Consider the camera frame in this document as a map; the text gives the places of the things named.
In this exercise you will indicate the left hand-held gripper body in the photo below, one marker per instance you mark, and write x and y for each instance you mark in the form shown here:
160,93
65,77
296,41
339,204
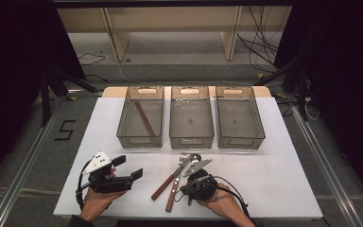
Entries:
110,184

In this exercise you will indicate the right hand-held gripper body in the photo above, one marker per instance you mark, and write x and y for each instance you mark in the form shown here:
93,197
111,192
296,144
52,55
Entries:
201,187

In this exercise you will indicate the steel spoon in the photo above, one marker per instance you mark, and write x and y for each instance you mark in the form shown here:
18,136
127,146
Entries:
196,156

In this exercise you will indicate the smoky clear plastic bin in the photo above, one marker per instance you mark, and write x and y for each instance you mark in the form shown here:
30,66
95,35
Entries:
132,126
190,123
239,121

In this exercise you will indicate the person's left hand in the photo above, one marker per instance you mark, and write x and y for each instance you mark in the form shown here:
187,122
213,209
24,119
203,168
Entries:
96,203

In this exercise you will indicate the person's right hand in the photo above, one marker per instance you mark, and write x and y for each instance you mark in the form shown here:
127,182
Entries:
225,200

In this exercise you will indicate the white table sheet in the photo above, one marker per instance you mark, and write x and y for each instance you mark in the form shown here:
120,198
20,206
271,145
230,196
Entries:
283,142

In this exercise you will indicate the black metal stand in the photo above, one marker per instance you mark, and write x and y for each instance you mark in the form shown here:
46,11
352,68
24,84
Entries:
301,91
45,101

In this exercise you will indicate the light wooden shelf unit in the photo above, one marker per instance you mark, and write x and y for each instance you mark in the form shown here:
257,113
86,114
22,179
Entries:
116,41

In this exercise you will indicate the dark curtain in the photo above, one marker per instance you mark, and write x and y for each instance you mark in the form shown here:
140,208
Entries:
12,78
343,78

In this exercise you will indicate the black metal crossbar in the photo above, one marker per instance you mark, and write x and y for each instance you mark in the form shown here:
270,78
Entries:
170,3

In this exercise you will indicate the aluminium floor rail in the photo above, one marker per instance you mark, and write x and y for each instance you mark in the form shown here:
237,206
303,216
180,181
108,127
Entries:
22,173
324,164

